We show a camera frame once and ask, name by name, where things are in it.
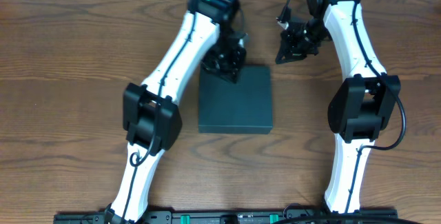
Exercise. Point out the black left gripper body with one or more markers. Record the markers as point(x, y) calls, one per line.
point(224, 63)

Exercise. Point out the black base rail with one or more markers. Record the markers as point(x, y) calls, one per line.
point(168, 217)

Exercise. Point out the black gift box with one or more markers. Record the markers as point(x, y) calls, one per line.
point(244, 107)

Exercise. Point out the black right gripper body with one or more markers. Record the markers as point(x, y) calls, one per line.
point(306, 40)

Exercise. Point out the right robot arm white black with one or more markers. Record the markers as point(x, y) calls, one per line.
point(363, 104)

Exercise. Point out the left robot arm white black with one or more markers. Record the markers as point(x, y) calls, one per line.
point(151, 117)

